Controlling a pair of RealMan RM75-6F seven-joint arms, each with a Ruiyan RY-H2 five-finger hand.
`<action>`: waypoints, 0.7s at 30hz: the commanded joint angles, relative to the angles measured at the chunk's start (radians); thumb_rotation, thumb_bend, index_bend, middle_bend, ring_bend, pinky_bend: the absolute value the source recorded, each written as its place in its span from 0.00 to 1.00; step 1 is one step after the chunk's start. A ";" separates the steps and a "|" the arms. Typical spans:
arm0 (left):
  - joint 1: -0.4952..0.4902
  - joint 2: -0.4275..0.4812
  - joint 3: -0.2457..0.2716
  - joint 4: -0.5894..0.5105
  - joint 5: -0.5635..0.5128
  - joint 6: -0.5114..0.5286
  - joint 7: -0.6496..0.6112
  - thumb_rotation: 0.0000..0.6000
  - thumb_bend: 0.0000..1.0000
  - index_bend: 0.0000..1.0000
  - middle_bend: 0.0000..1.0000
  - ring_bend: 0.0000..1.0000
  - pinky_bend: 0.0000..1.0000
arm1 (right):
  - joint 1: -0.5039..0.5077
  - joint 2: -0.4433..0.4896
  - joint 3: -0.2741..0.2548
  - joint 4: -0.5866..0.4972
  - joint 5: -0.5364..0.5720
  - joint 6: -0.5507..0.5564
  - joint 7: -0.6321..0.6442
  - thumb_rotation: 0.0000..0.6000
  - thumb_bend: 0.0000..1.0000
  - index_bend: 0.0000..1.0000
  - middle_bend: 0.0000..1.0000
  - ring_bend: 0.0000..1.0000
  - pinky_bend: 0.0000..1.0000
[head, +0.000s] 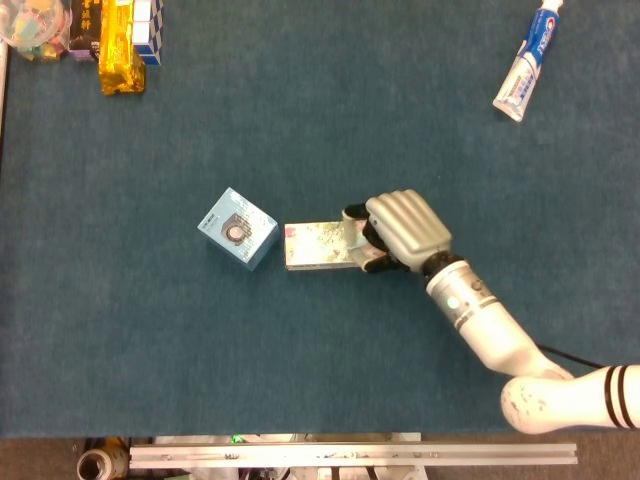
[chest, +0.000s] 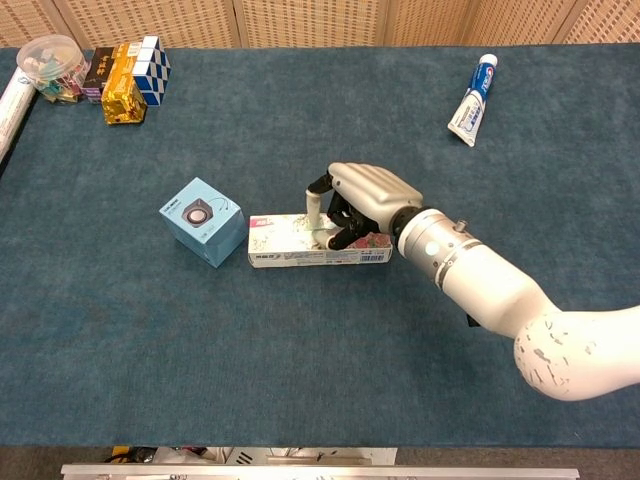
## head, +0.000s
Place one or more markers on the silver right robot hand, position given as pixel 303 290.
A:
pixel 410 225

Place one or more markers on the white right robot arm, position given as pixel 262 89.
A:
pixel 490 325

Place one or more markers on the floral long box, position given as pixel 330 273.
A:
pixel 312 245

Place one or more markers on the light blue cube box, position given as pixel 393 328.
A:
pixel 237 230

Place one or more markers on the blue white toothpaste tube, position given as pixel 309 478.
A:
pixel 527 60

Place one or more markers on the blue white checkered box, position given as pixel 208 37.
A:
pixel 150 30

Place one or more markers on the dark brown snack packet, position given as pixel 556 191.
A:
pixel 86 25

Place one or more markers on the teal felt table cloth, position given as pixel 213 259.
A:
pixel 320 350

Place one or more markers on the gold foil package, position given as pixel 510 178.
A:
pixel 119 50

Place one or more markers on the brown tape roll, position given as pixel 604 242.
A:
pixel 97 462

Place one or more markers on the clear bag of colourful blocks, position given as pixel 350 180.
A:
pixel 32 27

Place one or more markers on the aluminium profile rail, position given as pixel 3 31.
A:
pixel 350 455

